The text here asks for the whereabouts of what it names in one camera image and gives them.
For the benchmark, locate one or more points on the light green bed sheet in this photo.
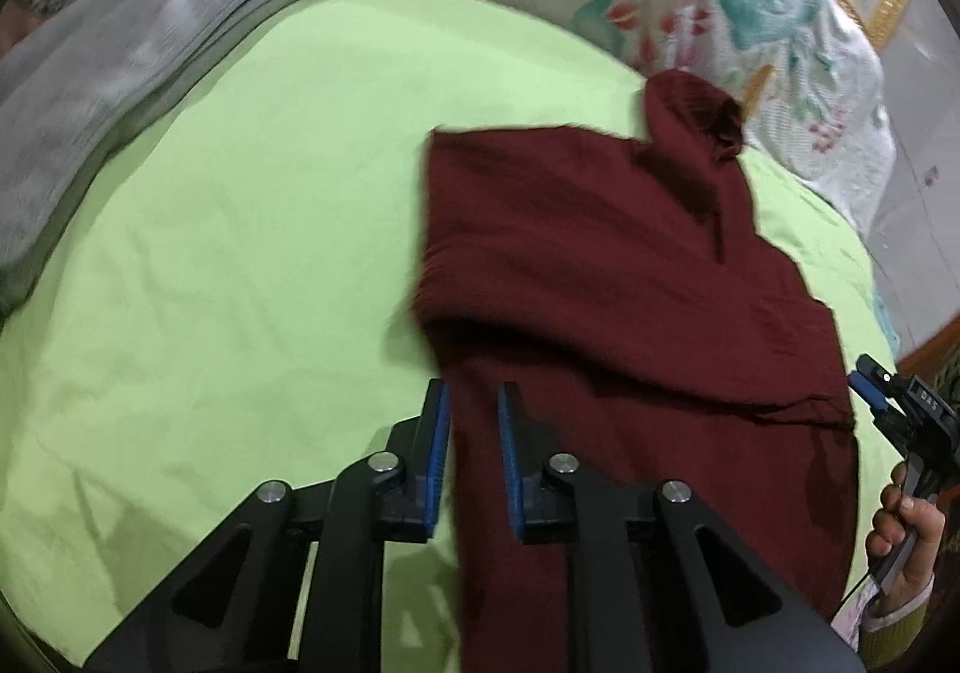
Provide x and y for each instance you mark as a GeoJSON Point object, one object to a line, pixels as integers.
{"type": "Point", "coordinates": [225, 268]}

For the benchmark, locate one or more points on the wall socket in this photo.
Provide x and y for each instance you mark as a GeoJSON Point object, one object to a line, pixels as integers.
{"type": "Point", "coordinates": [931, 175]}

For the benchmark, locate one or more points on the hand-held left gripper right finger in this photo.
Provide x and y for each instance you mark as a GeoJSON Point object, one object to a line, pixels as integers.
{"type": "Point", "coordinates": [510, 452]}

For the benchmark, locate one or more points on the maroon knit sweater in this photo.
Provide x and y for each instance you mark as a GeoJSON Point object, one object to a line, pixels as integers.
{"type": "Point", "coordinates": [600, 253]}

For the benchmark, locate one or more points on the grey folded towel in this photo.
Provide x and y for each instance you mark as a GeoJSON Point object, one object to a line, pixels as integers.
{"type": "Point", "coordinates": [112, 58]}

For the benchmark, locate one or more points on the person's right forearm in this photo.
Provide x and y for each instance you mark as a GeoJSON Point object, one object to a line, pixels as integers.
{"type": "Point", "coordinates": [896, 632]}

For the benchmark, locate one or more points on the person's right hand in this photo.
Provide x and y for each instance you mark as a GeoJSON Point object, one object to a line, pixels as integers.
{"type": "Point", "coordinates": [911, 530]}

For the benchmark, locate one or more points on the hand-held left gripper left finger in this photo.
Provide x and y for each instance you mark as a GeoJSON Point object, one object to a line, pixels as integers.
{"type": "Point", "coordinates": [439, 448]}

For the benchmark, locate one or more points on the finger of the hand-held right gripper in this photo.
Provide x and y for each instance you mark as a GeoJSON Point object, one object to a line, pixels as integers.
{"type": "Point", "coordinates": [874, 365]}
{"type": "Point", "coordinates": [866, 389]}

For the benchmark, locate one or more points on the floral white pillow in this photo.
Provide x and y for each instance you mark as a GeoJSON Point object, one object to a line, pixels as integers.
{"type": "Point", "coordinates": [750, 6]}

